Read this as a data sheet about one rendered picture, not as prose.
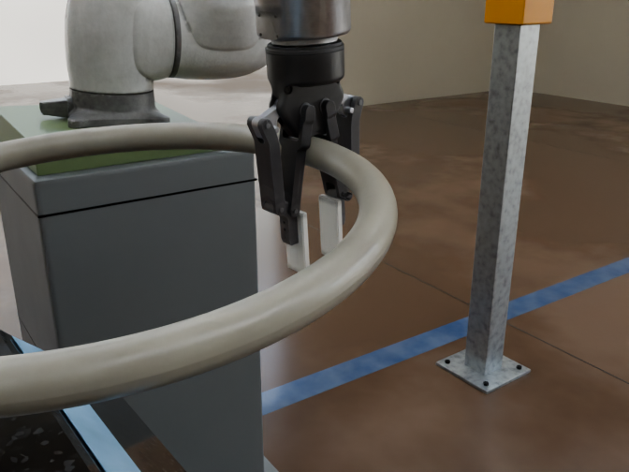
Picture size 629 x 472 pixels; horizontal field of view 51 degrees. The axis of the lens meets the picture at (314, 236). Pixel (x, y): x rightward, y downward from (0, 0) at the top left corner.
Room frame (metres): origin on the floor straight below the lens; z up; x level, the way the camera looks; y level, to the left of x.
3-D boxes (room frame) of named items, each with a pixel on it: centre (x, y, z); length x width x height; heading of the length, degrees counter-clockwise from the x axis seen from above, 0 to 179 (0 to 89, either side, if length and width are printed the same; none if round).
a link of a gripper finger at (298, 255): (0.65, 0.02, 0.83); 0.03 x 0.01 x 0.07; 41
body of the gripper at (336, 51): (0.66, 0.01, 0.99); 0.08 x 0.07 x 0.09; 131
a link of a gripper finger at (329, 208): (0.68, -0.02, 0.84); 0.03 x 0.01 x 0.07; 41
